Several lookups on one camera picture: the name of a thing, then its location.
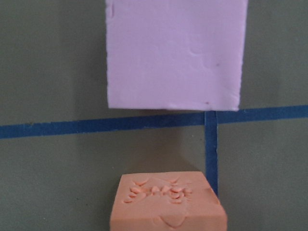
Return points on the orange foam cube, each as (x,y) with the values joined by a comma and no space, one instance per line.
(168,201)

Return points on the pink foam cube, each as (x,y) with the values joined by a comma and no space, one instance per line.
(175,54)

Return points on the brown paper table cover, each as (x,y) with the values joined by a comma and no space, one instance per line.
(63,151)

